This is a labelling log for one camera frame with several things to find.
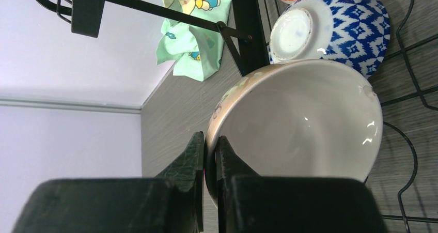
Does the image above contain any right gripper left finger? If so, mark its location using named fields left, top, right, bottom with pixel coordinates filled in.
left=13, top=132, right=205, bottom=232

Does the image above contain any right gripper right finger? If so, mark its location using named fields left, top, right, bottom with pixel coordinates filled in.
left=215, top=136, right=388, bottom=232

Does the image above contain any white ceramic bowl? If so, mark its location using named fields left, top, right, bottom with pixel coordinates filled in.
left=205, top=59, right=383, bottom=204

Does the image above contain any mint green cartoon cloth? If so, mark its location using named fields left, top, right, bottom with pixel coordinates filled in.
left=156, top=0, right=231, bottom=82

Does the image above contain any black wire dish rack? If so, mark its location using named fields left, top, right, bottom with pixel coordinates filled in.
left=36, top=0, right=437, bottom=232

